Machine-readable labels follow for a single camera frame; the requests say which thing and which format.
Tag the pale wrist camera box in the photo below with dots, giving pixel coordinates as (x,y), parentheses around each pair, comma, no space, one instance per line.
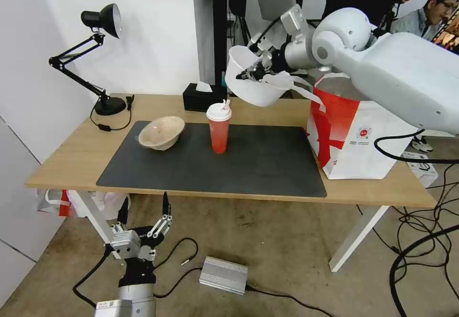
(124,243)

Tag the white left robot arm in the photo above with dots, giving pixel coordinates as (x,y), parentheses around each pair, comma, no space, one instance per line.
(125,301)

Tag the black tissue box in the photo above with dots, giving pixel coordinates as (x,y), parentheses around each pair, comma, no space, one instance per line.
(195,100)

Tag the red and white plastic bag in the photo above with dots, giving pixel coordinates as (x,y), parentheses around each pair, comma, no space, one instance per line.
(53,204)

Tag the black desk mat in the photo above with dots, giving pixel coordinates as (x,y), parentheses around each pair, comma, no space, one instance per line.
(258,166)

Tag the white and black shoe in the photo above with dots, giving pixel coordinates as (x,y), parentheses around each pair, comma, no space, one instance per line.
(422,145)

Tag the white and red takeout bag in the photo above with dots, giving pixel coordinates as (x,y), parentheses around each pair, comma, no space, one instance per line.
(358,145)

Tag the black desk lamp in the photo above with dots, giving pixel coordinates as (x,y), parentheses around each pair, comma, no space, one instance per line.
(107,105)

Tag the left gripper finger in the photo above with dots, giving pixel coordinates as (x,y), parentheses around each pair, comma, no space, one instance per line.
(124,212)
(162,223)

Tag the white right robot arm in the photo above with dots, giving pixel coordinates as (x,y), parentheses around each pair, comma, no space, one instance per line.
(394,66)

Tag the person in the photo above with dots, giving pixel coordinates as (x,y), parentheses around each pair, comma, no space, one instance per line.
(426,15)

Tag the beige paper bowl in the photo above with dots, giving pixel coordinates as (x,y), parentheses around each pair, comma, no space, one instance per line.
(159,134)

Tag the black upright post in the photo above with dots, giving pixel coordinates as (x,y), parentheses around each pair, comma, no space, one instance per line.
(219,26)

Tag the wooden table with white legs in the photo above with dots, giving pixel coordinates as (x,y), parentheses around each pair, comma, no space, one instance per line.
(71,152)

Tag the silver power supply box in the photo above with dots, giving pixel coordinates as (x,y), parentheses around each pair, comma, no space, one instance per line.
(222,275)

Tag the red cup with white lid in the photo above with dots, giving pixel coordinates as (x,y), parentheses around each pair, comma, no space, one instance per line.
(218,134)

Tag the white tissue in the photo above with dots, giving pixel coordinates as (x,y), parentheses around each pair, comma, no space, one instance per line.
(203,86)

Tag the white cardboard box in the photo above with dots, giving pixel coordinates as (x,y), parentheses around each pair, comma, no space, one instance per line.
(421,170)

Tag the white plastic bowl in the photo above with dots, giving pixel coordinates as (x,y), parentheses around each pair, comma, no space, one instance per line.
(251,91)

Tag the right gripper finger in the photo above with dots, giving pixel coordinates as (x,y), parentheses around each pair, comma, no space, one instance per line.
(252,69)
(262,76)

